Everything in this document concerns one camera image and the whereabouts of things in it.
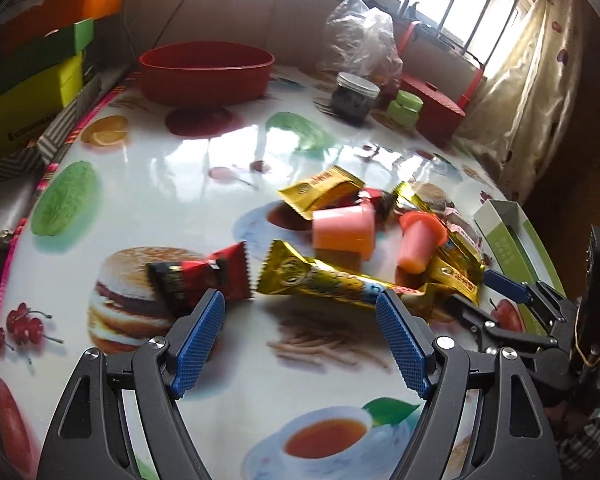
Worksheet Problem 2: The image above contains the gold snack packet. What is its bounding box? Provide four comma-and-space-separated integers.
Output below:
425, 231, 486, 307

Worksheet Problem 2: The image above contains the red lidded jelly cup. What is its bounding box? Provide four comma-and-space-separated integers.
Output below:
398, 211, 448, 275

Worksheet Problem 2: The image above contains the white red nougat packet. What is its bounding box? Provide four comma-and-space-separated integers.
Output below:
432, 206, 480, 242

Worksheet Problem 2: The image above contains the pink jelly cup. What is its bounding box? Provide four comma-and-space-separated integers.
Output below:
312, 198, 375, 261

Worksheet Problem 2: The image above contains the red black candy wrapper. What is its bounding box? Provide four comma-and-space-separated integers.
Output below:
145, 242, 252, 318

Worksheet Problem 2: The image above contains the long gold snack bar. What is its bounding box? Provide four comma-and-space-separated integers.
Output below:
255, 238, 447, 319

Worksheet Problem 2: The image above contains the yellow peanut candy packet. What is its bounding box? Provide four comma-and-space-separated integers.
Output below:
277, 166, 365, 221

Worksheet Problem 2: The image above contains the right hand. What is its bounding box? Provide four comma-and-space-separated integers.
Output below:
544, 401, 590, 441

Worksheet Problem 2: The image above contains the green white cardboard box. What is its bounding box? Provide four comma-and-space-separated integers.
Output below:
472, 199, 567, 336

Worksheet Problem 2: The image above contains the plaid right sleeve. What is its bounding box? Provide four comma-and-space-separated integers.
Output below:
556, 403, 600, 474

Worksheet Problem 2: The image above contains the cream patterned curtain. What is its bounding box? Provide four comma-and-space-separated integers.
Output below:
456, 0, 588, 204

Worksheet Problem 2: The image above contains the green plastic jar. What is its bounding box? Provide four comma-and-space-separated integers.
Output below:
387, 90, 424, 127

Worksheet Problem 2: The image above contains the dark jar with white lid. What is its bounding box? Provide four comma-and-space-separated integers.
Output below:
329, 72, 380, 125

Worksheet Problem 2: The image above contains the striped black white box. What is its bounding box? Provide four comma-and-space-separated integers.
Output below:
0, 72, 102, 183

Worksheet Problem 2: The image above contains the clear plastic bag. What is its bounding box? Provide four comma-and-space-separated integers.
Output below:
316, 0, 403, 87

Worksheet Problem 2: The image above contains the yellow box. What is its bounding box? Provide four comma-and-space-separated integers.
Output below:
0, 52, 83, 159

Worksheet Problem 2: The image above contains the red oval bowl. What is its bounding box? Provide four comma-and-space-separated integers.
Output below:
138, 41, 275, 108

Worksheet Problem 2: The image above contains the orange box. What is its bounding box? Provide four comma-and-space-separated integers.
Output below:
0, 0, 122, 53

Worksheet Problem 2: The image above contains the red basket with handle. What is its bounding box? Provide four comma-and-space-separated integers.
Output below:
396, 20, 484, 148

